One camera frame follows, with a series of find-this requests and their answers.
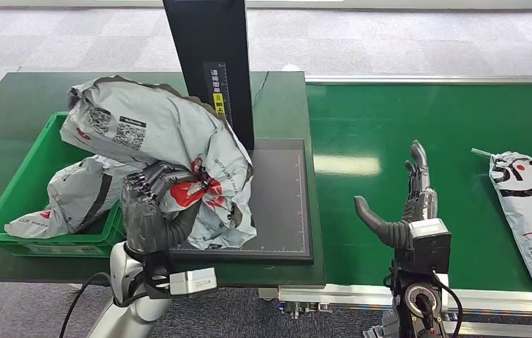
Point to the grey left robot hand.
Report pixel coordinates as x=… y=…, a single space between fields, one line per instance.
x=146 y=224

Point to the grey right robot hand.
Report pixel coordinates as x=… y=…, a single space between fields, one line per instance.
x=394 y=231

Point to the grey courier bag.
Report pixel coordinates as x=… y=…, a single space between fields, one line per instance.
x=74 y=196
x=163 y=126

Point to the green conveyor belt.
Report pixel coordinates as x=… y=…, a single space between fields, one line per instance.
x=457 y=121

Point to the grey courier bag, black stripe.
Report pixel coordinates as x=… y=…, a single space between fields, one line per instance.
x=74 y=196

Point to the green plastic crate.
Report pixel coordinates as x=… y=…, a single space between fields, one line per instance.
x=23 y=186

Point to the black yellow column label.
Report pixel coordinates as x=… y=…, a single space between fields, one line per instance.
x=216 y=77

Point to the small white round object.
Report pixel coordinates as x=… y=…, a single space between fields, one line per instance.
x=291 y=68

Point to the black scanner column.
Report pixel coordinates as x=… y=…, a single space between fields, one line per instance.
x=209 y=32

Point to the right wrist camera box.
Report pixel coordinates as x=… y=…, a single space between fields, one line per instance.
x=426 y=247

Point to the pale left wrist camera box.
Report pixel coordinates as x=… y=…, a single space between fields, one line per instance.
x=193 y=281

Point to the black scanner base plate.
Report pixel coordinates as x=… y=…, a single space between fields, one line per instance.
x=279 y=200

